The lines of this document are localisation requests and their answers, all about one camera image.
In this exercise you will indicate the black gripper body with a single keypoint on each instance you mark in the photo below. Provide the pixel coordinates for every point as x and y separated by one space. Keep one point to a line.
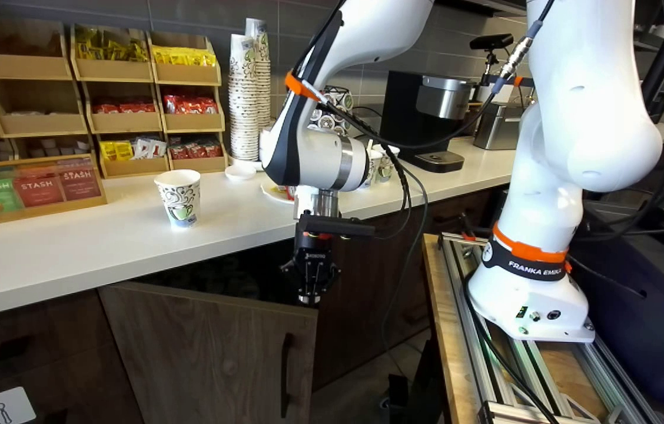
310 271

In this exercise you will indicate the brown wooden cupboard door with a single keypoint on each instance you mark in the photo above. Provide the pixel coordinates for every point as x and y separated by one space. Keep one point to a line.
191 353

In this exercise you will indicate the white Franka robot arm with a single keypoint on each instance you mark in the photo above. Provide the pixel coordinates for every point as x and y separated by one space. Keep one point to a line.
582 118

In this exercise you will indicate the brown wooden cabinet front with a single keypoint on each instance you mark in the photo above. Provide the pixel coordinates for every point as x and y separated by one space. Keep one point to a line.
74 369
346 338

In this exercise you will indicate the white paper plate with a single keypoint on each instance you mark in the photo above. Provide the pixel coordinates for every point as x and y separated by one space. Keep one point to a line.
276 193

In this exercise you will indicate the small patterned paper cup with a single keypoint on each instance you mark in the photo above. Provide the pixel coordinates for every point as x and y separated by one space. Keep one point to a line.
178 196

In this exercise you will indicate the black coffee machine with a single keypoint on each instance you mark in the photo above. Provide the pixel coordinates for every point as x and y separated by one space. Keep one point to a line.
410 118

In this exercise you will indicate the tall paper cup stack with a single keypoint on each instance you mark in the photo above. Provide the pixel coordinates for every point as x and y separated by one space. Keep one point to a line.
262 85

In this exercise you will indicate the silver metal appliance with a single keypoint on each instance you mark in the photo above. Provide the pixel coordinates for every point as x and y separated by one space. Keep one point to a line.
498 125

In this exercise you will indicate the red tea box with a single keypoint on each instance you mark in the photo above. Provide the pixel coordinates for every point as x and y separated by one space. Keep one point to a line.
78 179
38 187

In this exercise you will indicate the wooden tea box tray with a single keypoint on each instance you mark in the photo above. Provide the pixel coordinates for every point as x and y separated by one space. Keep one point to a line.
34 213

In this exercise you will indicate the wooden snack rack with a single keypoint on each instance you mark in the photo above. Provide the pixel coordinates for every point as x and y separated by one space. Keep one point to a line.
74 85

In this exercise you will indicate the dark blue fabric cover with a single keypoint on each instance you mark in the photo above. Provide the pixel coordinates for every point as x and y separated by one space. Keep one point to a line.
645 314

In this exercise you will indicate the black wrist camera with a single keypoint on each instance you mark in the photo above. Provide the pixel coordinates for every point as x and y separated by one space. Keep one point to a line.
346 227

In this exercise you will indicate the aluminium rail frame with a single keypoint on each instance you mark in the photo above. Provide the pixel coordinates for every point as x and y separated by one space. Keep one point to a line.
505 369

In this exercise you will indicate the black camera on stand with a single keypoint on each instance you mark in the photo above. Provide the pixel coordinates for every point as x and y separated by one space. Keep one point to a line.
492 44

